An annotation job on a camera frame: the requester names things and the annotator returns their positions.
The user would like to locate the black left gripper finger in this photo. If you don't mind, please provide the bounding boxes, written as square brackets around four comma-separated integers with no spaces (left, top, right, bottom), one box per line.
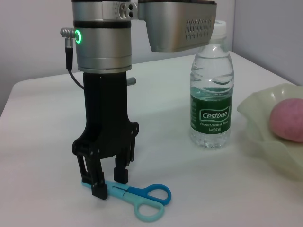
[113,139,137,184]
[75,152,108,200]

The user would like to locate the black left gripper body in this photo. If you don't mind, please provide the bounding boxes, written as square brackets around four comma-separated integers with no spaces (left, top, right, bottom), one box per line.
[72,70,140,159]

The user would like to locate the blue scissors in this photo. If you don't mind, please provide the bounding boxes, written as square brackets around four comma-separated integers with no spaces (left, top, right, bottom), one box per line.
[80,179,172,223]

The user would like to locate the clear green-label water bottle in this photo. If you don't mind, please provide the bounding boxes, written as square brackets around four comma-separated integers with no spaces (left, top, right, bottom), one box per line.
[189,20,235,150]

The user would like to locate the pink peach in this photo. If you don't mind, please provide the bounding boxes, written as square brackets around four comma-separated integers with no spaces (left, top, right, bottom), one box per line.
[269,99,303,142]

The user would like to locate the pale green glass fruit plate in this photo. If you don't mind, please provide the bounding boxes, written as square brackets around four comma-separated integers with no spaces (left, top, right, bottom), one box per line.
[237,83,303,182]

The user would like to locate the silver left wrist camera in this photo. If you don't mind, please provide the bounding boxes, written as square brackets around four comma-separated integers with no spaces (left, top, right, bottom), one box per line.
[137,0,217,53]

